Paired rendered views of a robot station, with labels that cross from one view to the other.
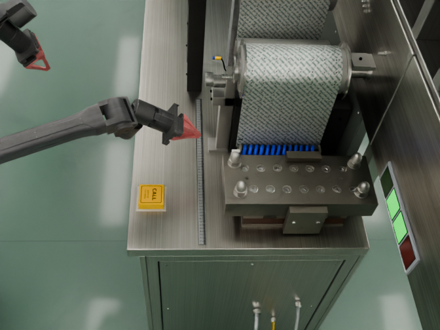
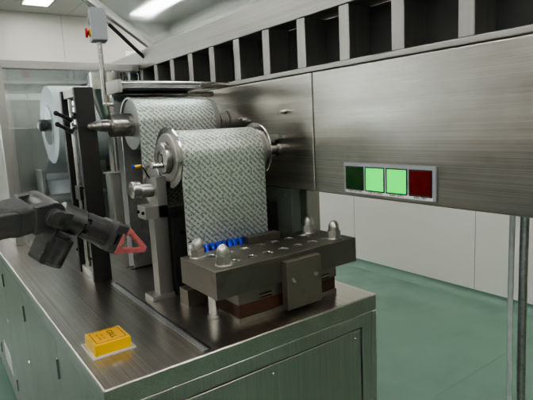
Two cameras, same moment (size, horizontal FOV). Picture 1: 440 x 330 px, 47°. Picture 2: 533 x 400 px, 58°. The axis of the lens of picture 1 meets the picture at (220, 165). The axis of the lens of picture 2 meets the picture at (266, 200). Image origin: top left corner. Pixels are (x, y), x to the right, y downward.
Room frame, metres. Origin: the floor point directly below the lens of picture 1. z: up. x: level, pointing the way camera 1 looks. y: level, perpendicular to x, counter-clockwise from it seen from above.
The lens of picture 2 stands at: (-0.16, 0.31, 1.32)
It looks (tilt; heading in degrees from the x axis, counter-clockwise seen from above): 9 degrees down; 332
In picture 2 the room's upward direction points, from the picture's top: 3 degrees counter-clockwise
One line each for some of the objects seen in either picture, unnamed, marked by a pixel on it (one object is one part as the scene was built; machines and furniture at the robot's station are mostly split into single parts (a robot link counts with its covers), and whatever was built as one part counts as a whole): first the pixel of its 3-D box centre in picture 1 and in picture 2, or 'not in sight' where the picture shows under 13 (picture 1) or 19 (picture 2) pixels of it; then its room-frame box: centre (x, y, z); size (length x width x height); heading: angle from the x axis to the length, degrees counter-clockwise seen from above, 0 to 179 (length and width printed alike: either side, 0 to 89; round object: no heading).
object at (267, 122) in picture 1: (282, 124); (228, 210); (0.92, -0.16, 1.11); 0.23 x 0.01 x 0.18; 97
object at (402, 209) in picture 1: (397, 215); (385, 180); (0.62, -0.40, 1.19); 0.25 x 0.01 x 0.07; 7
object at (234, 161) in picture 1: (235, 158); (197, 247); (0.84, -0.04, 1.05); 0.04 x 0.04 x 0.04
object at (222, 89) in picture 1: (220, 112); (154, 238); (1.00, 0.02, 1.05); 0.06 x 0.05 x 0.31; 97
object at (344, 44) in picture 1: (341, 71); (255, 150); (1.00, -0.28, 1.25); 0.15 x 0.01 x 0.15; 7
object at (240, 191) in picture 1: (241, 187); (223, 254); (0.75, -0.06, 1.05); 0.04 x 0.04 x 0.04
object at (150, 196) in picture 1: (151, 196); (108, 340); (0.78, 0.18, 0.91); 0.07 x 0.07 x 0.02; 7
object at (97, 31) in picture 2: not in sight; (94, 25); (1.52, 0.01, 1.66); 0.07 x 0.07 x 0.10; 87
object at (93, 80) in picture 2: not in sight; (107, 82); (1.70, -0.04, 1.50); 0.14 x 0.14 x 0.06
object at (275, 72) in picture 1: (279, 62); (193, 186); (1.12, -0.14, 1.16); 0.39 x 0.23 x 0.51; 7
